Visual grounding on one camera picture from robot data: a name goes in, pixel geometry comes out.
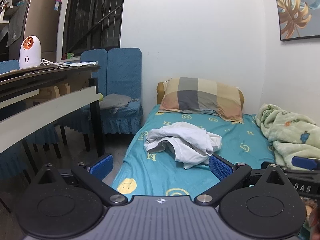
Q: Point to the plaid pillow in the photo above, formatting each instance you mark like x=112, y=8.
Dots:
x=200, y=95

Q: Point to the dark barred window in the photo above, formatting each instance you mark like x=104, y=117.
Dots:
x=95, y=17

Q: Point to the grey cloth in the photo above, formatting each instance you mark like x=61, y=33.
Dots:
x=115, y=101

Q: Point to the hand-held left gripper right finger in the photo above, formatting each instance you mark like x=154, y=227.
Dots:
x=220, y=167

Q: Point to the white t-shirt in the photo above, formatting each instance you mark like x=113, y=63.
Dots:
x=185, y=140

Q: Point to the metallic refrigerator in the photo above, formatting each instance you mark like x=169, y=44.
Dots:
x=47, y=30

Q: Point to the blue white plastic packet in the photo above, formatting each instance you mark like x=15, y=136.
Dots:
x=82, y=63

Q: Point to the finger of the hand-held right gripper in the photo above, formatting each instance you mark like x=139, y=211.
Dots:
x=305, y=163

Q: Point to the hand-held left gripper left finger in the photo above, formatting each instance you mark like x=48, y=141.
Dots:
x=101, y=167

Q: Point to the golden leaf wall painting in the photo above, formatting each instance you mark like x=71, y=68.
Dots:
x=295, y=10

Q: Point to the dark grey hanging towel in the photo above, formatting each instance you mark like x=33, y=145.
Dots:
x=16, y=27

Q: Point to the green tin can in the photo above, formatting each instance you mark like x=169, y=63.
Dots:
x=71, y=54

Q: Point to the white facial steamer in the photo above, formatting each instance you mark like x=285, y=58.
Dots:
x=30, y=55

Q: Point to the mustard yellow pillow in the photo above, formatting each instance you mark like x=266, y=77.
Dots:
x=160, y=92

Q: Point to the pale green printed blanket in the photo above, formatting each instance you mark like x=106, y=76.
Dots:
x=290, y=130

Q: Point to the dark dining table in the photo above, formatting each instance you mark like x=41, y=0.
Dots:
x=50, y=73

